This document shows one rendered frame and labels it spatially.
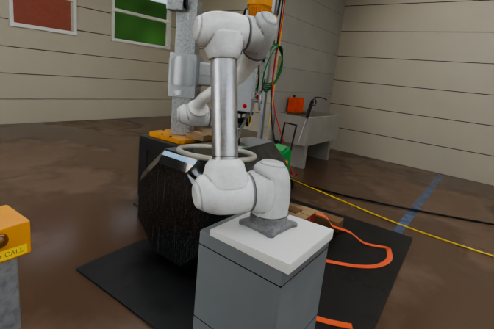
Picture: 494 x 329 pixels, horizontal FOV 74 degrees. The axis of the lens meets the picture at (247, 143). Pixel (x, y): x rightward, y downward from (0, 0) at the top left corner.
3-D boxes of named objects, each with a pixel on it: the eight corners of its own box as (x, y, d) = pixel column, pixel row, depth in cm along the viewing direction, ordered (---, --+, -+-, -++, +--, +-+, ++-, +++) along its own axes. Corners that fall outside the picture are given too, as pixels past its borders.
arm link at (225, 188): (256, 216, 122) (200, 223, 113) (240, 208, 137) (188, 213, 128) (254, 8, 120) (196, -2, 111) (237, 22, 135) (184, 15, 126)
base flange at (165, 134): (146, 135, 326) (146, 130, 325) (182, 131, 366) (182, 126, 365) (181, 145, 300) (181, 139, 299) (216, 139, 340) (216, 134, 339)
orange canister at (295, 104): (283, 113, 566) (285, 94, 559) (297, 112, 605) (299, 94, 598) (294, 115, 553) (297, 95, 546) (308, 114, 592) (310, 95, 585)
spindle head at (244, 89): (231, 109, 286) (235, 56, 277) (255, 111, 283) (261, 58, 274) (221, 112, 251) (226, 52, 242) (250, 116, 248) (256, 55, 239)
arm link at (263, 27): (262, 42, 143) (232, 38, 137) (278, 6, 128) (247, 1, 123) (270, 64, 136) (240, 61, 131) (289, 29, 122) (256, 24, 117)
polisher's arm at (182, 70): (162, 84, 306) (164, 56, 300) (172, 83, 339) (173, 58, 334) (242, 92, 304) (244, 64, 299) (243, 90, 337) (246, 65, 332)
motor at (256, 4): (243, 43, 326) (248, 0, 318) (274, 45, 322) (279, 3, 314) (239, 40, 299) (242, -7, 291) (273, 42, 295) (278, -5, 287)
